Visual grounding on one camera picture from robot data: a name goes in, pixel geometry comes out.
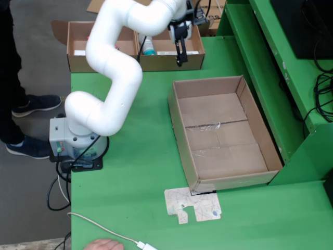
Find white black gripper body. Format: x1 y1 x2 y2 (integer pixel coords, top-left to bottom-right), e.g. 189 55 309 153
168 20 194 44

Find divided cardboard box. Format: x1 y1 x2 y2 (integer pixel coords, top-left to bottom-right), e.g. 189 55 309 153
51 19 211 73

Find person's left hand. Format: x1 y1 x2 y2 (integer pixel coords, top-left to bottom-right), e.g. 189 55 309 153
84 239 124 250

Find thin white cable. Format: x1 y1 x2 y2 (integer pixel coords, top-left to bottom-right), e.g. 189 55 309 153
57 174 140 245

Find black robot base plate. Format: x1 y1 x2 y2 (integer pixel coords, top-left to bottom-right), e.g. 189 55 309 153
49 148 104 173

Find long black arm cable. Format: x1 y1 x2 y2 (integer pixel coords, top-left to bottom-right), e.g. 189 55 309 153
68 35 148 171

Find black coiled cables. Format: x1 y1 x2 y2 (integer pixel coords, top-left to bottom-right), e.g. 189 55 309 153
302 72 333 131

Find black monitor cable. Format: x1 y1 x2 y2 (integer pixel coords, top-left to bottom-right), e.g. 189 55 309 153
313 31 333 74

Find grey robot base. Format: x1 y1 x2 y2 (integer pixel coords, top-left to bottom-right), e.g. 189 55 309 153
49 117 110 160

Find green metal shelf rack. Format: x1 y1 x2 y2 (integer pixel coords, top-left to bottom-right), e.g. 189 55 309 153
215 0 333 187

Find dark blue sneaker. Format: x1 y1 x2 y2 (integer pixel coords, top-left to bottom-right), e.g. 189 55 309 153
11 95 62 118
5 135 52 160

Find scribbled white paper piece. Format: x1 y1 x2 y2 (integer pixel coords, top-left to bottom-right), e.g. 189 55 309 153
163 186 222 225

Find person's black trousers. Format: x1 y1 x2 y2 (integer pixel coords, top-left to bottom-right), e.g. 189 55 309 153
0 0 30 145

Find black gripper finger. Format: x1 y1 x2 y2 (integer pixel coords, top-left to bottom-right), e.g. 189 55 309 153
174 37 189 67

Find shallow cardboard tray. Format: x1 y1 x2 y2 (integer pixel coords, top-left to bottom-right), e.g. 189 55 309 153
168 74 284 193

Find white bottle teal label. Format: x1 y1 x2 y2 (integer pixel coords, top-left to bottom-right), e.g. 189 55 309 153
139 33 157 56

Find large printed cardboard box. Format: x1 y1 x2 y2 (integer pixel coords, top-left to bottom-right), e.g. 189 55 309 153
191 0 227 36

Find small white device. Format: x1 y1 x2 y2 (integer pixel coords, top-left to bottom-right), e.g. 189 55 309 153
137 241 158 250

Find thick black floor cable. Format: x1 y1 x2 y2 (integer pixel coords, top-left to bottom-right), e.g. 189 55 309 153
46 160 72 211

